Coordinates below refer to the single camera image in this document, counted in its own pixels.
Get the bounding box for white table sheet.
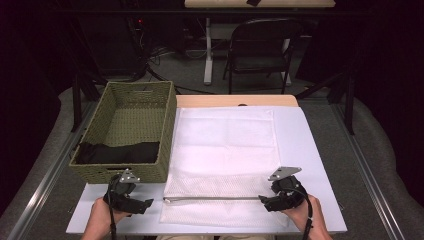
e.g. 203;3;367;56
65;105;348;235

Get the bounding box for hand-held gripper cable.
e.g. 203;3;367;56
285;187;315;240
105;179;118;240

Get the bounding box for black stand leg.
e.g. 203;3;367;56
70;71;102;133
294;70;356;136

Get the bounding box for black floor cables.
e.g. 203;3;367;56
133;44;214;96

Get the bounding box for black cloth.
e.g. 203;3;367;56
75;141;161;165

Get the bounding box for person's left hand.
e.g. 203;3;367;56
81;197;133;240

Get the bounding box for right hand-held gripper cable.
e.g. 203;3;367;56
285;187;315;240

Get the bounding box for black folding chair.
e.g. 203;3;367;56
222;18;304;95

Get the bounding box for metal floor rail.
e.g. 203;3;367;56
329;101;406;240
6;101;98;240

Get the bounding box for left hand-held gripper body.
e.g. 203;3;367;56
103;168;141;214

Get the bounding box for white mesh laundry bag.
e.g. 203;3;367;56
159;107;290;228

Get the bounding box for person's right hand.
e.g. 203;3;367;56
281;194;333;240

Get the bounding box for light desk with white legs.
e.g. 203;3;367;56
184;0;336;87

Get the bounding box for black equipment rack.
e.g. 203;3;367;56
78;0;149;77

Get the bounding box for green woven basket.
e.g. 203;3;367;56
68;80;178;185

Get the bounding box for left hand-held gripper cable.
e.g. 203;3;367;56
105;179;118;240

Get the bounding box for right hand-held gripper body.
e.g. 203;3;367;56
268;166;308;210

